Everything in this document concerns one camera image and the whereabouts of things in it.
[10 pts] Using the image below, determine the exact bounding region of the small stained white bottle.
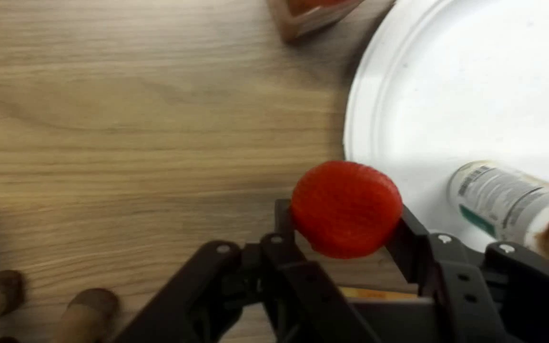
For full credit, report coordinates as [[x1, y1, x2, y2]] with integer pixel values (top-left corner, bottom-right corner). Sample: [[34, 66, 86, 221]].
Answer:
[[446, 160, 549, 274]]

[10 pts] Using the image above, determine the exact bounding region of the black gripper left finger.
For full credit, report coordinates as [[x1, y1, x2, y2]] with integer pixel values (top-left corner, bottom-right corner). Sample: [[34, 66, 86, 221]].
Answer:
[[111, 198, 385, 343]]

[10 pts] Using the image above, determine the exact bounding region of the white round plate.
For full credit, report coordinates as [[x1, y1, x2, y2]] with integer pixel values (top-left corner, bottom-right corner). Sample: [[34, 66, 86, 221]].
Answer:
[[341, 0, 549, 255]]

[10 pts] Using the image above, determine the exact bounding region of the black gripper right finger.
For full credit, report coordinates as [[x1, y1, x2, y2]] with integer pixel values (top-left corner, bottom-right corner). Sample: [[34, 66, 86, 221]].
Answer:
[[385, 207, 549, 343]]

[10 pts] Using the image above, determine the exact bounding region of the red toy strawberry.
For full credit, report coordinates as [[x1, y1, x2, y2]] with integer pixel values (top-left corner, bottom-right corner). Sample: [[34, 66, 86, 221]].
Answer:
[[288, 158, 404, 259]]

